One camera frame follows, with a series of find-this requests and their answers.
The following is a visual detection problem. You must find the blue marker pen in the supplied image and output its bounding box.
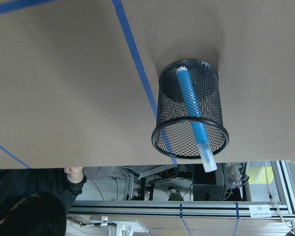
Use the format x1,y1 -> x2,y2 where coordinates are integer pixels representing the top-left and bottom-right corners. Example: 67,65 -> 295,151
176,66 -> 217,173

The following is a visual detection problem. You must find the black mesh pen cup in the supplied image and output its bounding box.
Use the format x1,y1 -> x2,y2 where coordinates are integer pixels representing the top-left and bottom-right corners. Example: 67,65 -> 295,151
151,59 -> 229,159

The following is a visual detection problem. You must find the seated person in black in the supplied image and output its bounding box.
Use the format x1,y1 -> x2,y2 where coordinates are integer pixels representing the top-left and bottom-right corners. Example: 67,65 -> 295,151
0,167 -> 87,236

